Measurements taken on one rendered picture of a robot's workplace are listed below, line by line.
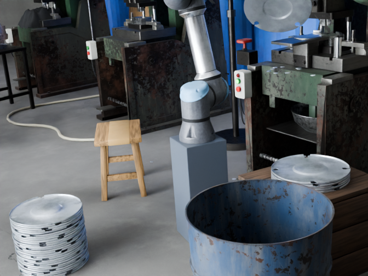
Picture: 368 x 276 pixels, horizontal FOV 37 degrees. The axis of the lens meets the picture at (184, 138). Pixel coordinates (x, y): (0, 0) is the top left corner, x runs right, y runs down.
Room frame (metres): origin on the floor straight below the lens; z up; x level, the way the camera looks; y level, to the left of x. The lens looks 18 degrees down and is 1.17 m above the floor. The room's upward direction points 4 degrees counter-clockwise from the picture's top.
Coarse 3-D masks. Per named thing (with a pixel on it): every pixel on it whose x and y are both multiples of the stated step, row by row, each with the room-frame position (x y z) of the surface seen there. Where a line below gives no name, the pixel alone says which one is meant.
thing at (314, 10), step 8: (312, 0) 2.54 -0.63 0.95; (320, 0) 2.53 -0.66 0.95; (328, 0) 2.52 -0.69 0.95; (336, 0) 2.55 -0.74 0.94; (344, 0) 2.58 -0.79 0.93; (312, 8) 2.54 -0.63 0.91; (320, 8) 2.53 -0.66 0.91; (328, 8) 2.52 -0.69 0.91; (336, 8) 2.55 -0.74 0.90; (344, 8) 2.58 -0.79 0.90
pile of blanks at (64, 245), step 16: (64, 224) 1.92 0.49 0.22; (80, 224) 1.99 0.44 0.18; (16, 240) 1.95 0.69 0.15; (32, 240) 1.91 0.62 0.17; (48, 240) 1.89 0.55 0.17; (64, 240) 1.92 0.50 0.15; (80, 240) 1.98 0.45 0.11; (32, 256) 1.91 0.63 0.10; (48, 256) 1.89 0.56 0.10; (64, 256) 1.91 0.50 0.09; (80, 256) 1.97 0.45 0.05; (32, 272) 1.90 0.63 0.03; (48, 272) 1.90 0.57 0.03; (64, 272) 1.92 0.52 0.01
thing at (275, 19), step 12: (252, 0) 2.39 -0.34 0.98; (264, 0) 2.38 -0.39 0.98; (276, 0) 2.38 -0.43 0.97; (288, 0) 2.36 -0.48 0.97; (300, 0) 2.35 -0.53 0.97; (252, 12) 2.43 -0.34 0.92; (264, 12) 2.43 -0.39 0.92; (276, 12) 2.42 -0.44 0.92; (288, 12) 2.41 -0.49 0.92; (300, 12) 2.39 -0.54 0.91; (264, 24) 2.46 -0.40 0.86; (276, 24) 2.45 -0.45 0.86; (288, 24) 2.44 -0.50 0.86; (300, 24) 2.43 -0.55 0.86
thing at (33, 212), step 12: (24, 204) 2.10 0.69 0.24; (36, 204) 2.09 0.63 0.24; (48, 204) 2.07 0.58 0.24; (60, 204) 2.07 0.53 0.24; (72, 204) 2.07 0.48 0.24; (24, 216) 1.98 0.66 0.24; (36, 216) 1.97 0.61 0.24; (48, 216) 1.97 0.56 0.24; (60, 216) 1.96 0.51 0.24; (72, 216) 1.95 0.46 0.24
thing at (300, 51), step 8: (280, 40) 2.52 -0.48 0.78; (288, 40) 2.51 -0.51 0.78; (296, 40) 2.49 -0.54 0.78; (304, 40) 2.47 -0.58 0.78; (312, 40) 2.47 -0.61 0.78; (320, 40) 2.50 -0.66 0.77; (296, 48) 2.54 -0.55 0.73; (304, 48) 2.49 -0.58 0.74; (312, 48) 2.50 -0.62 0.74; (296, 56) 2.54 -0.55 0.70; (304, 56) 2.49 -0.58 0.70; (296, 64) 2.54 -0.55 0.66; (304, 64) 2.49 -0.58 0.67
